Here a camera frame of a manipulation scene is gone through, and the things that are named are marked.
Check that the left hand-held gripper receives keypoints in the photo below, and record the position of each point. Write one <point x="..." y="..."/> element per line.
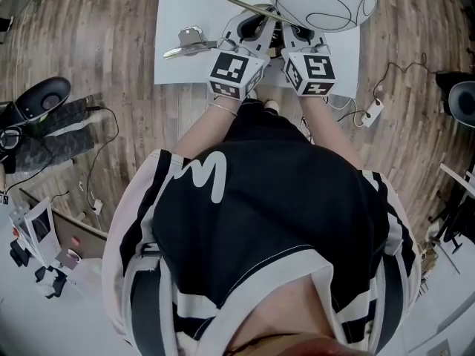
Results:
<point x="237" y="69"/>

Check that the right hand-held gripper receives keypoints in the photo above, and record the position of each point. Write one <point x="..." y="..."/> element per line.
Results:
<point x="315" y="69"/>

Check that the person's left forearm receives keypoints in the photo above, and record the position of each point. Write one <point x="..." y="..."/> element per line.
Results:
<point x="202" y="128"/>

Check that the person's right forearm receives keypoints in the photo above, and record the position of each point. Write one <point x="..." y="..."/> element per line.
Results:
<point x="330" y="132"/>

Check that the person's white shoe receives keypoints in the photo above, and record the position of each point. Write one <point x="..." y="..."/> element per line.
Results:
<point x="272" y="105"/>

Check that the white power strip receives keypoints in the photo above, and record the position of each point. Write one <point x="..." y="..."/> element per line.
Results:
<point x="372" y="112"/>

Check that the black and white shirt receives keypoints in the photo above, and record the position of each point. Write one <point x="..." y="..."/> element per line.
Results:
<point x="259" y="198"/>

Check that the black round chair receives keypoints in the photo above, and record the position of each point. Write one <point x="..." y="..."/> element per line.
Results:
<point x="462" y="98"/>

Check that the small white adapter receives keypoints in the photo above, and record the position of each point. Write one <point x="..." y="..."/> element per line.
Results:
<point x="97" y="206"/>

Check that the brown cardboard sheet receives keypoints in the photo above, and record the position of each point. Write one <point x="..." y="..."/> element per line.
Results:
<point x="85" y="232"/>

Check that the black headphones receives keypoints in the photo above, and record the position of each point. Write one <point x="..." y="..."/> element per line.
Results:
<point x="9" y="139"/>

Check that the white printed box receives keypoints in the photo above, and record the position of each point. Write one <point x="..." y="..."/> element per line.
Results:
<point x="37" y="228"/>

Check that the black and white small object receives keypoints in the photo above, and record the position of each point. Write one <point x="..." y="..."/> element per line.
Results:
<point x="50" y="280"/>

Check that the white metal frame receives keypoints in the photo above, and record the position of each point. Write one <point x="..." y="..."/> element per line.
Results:
<point x="454" y="206"/>

